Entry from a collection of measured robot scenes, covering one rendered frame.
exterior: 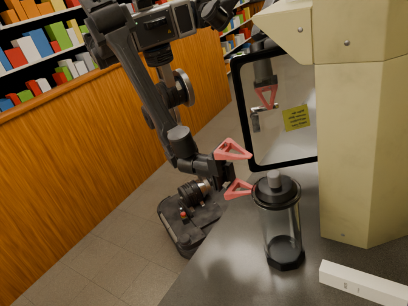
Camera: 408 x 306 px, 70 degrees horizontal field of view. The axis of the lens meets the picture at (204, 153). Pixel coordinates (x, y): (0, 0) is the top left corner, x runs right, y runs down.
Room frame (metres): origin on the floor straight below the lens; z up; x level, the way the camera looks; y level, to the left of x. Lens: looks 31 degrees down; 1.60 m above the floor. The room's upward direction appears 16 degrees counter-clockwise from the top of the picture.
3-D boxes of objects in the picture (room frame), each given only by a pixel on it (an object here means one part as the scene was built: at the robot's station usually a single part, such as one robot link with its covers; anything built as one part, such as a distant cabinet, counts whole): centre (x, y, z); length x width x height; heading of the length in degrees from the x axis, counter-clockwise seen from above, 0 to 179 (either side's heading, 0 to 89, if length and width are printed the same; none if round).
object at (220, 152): (0.55, -0.06, 1.23); 0.09 x 0.07 x 0.07; 49
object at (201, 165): (0.60, -0.01, 1.20); 0.07 x 0.07 x 0.10; 49
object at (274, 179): (0.49, -0.13, 1.18); 0.09 x 0.09 x 0.07
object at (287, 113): (0.78, -0.29, 1.19); 0.30 x 0.01 x 0.40; 81
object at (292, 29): (0.67, -0.30, 1.46); 0.32 x 0.11 x 0.10; 139
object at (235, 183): (0.55, -0.06, 1.16); 0.09 x 0.07 x 0.07; 49
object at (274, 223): (0.49, -0.13, 1.06); 0.11 x 0.11 x 0.21
